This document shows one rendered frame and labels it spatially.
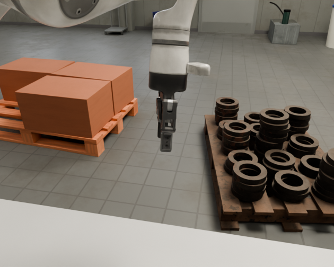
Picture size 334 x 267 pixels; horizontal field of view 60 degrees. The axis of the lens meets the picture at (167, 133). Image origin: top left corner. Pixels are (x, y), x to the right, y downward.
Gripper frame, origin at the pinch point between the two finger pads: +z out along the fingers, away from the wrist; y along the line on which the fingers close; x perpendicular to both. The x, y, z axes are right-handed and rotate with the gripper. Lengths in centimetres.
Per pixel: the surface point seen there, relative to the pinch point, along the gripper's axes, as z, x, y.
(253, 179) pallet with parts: 46, 58, -83
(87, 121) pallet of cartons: 38, -43, -162
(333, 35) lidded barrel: -67, 358, -494
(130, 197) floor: 77, -8, -117
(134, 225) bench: 28.8, -5.4, -12.9
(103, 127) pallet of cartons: 48, -34, -182
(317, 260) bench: 28.4, 39.1, 1.6
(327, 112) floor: 33, 195, -228
